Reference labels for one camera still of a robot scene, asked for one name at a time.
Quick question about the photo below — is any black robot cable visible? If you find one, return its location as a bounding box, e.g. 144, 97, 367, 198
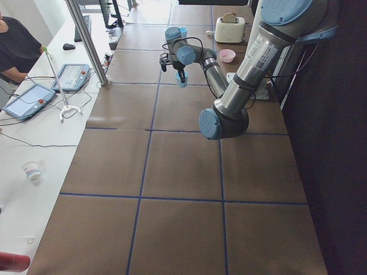
246, 42, 319, 109

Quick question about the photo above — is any toast slice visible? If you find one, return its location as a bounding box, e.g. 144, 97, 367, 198
222, 13, 236, 23

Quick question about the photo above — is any teach pendant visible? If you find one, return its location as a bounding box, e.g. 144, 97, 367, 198
57, 64, 90, 93
2, 84, 56, 121

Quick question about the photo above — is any near teach pendant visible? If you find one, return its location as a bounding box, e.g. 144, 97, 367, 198
2, 84, 56, 121

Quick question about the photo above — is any black computer mouse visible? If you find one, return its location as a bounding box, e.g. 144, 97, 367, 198
63, 44, 76, 51

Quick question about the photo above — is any white mounting column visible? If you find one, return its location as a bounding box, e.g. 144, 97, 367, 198
226, 0, 270, 100

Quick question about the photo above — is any paper cup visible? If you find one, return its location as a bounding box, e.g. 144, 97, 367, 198
22, 162, 41, 180

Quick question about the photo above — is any light blue plastic cup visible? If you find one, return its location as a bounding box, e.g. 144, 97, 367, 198
175, 71, 189, 88

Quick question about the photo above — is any aluminium frame post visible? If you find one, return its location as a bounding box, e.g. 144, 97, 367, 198
65, 0, 108, 86

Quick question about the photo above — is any red cylinder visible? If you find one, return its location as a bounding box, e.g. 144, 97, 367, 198
1, 252, 30, 272

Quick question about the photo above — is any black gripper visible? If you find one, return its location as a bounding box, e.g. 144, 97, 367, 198
172, 61, 185, 83

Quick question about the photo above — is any white grabber stick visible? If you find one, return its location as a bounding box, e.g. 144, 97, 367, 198
41, 46, 83, 123

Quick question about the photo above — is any person in black shirt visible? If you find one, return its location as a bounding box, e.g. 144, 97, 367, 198
1, 16, 44, 84

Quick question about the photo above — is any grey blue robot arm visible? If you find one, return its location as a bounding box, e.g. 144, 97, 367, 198
159, 1, 339, 140

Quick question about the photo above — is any pink bowl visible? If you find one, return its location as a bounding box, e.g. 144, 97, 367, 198
219, 49, 236, 63

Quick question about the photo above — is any black monitor stand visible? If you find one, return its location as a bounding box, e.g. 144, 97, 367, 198
99, 0, 124, 29

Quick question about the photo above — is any black keyboard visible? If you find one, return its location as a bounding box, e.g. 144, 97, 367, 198
73, 14, 92, 42

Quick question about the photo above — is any far teach pendant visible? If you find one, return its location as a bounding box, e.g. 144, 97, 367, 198
57, 64, 90, 93

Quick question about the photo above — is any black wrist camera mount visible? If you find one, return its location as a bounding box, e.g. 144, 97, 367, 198
159, 53, 172, 72

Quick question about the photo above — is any cream toaster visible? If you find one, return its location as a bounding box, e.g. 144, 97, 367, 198
214, 17, 245, 44

